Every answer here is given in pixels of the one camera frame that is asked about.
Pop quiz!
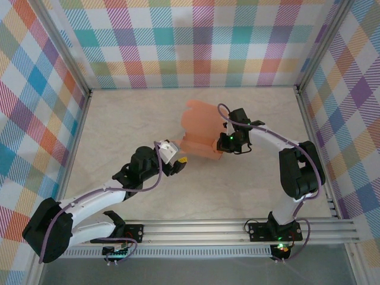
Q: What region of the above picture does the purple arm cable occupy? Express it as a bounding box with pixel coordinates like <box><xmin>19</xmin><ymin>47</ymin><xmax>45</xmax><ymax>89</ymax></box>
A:
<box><xmin>217</xmin><ymin>103</ymin><xmax>325</xmax><ymax>264</ymax></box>
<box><xmin>38</xmin><ymin>141</ymin><xmax>164</xmax><ymax>265</ymax></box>

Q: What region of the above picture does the grey metal sheet panel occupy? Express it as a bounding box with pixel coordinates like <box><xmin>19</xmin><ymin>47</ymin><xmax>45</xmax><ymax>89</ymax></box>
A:
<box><xmin>38</xmin><ymin>256</ymin><xmax>357</xmax><ymax>285</ymax></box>

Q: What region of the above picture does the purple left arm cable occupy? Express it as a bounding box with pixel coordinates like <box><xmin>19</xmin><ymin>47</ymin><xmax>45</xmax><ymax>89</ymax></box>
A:
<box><xmin>38</xmin><ymin>141</ymin><xmax>164</xmax><ymax>265</ymax></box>

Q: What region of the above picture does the aluminium frame post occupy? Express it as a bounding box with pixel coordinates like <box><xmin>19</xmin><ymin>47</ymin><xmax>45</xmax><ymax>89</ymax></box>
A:
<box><xmin>31</xmin><ymin>0</ymin><xmax>93</xmax><ymax>95</ymax></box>
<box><xmin>295</xmin><ymin>0</ymin><xmax>356</xmax><ymax>93</ymax></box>
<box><xmin>344</xmin><ymin>242</ymin><xmax>368</xmax><ymax>285</ymax></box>
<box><xmin>25</xmin><ymin>252</ymin><xmax>50</xmax><ymax>285</ymax></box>

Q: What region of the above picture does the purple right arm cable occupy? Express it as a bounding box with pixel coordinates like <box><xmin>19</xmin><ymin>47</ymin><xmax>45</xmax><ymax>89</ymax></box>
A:
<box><xmin>217</xmin><ymin>103</ymin><xmax>325</xmax><ymax>264</ymax></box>

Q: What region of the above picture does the slotted grey cable duct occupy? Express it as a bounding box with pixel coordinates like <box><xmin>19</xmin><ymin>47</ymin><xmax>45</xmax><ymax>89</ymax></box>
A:
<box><xmin>59</xmin><ymin>248</ymin><xmax>274</xmax><ymax>259</ymax></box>

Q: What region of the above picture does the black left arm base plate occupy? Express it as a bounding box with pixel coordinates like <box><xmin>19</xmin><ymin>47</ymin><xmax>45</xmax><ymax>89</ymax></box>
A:
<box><xmin>90</xmin><ymin>224</ymin><xmax>145</xmax><ymax>245</ymax></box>

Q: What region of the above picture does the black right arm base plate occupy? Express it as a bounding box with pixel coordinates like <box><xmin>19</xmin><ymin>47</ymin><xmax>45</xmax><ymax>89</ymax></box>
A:
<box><xmin>248</xmin><ymin>221</ymin><xmax>303</xmax><ymax>242</ymax></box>

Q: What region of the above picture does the long aluminium base rail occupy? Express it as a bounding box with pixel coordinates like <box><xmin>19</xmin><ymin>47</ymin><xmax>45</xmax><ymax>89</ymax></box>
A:
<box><xmin>32</xmin><ymin>221</ymin><xmax>362</xmax><ymax>246</ymax></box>

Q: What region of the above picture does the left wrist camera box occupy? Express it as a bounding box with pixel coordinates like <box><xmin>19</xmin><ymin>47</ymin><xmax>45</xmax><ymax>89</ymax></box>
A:
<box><xmin>156</xmin><ymin>140</ymin><xmax>182</xmax><ymax>165</ymax></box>

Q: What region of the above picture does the aluminium side rail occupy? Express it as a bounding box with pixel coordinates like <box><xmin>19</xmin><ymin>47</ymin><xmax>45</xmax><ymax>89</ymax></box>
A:
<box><xmin>293</xmin><ymin>85</ymin><xmax>344</xmax><ymax>220</ymax></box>
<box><xmin>50</xmin><ymin>88</ymin><xmax>93</xmax><ymax>223</ymax></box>

